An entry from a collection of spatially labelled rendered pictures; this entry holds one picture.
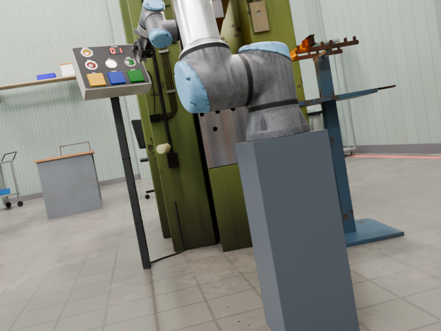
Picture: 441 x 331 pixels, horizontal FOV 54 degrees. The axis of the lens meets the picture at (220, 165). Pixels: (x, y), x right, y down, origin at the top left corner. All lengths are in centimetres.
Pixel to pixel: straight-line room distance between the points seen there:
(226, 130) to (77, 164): 350
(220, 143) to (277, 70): 115
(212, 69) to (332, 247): 60
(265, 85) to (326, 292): 61
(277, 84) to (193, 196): 144
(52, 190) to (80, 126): 445
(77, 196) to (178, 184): 319
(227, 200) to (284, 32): 104
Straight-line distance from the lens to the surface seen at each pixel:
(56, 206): 566
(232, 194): 237
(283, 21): 268
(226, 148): 235
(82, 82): 222
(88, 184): 562
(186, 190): 256
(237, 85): 120
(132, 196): 234
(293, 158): 121
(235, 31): 298
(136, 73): 229
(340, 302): 134
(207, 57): 120
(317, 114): 744
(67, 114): 1001
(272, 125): 122
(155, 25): 187
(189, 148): 254
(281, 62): 126
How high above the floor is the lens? 63
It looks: 4 degrees down
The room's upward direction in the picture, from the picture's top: 10 degrees counter-clockwise
